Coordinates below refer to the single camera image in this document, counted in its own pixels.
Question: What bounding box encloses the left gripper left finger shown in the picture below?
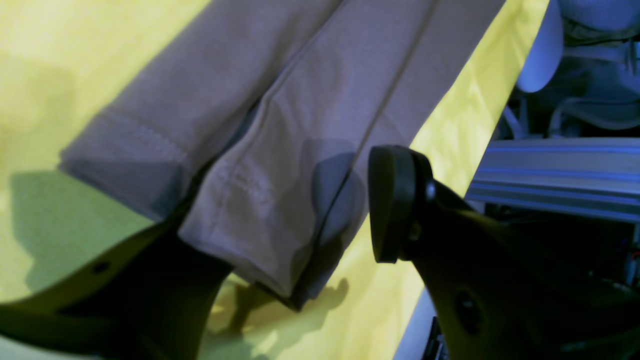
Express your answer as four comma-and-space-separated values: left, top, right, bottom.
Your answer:
0, 218, 233, 360

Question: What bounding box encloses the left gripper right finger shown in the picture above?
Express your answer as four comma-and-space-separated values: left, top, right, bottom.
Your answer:
368, 145, 640, 360

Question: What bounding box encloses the brown T-shirt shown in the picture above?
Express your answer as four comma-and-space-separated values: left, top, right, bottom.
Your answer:
59, 0, 504, 310

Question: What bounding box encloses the yellow table cloth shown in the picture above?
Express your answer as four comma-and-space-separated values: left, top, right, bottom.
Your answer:
0, 0, 548, 360

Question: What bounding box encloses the aluminium frame rail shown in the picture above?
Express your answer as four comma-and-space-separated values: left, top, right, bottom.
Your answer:
466, 137, 640, 224

